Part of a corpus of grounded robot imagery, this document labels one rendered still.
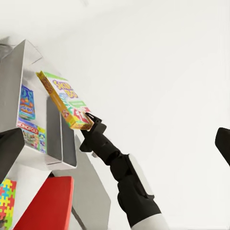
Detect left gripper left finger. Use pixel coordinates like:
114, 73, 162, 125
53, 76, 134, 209
0, 127, 25, 185

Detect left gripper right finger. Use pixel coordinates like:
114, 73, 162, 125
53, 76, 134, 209
215, 127, 230, 166

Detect jigsaw puzzle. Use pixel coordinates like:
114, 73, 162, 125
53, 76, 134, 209
0, 179, 17, 230

